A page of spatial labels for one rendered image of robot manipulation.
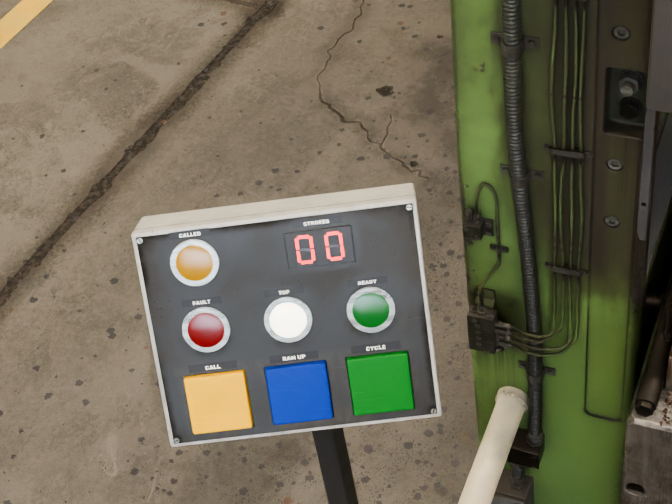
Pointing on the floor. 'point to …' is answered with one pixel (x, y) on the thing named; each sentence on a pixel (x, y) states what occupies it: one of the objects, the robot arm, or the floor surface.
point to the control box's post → (335, 466)
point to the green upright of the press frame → (599, 278)
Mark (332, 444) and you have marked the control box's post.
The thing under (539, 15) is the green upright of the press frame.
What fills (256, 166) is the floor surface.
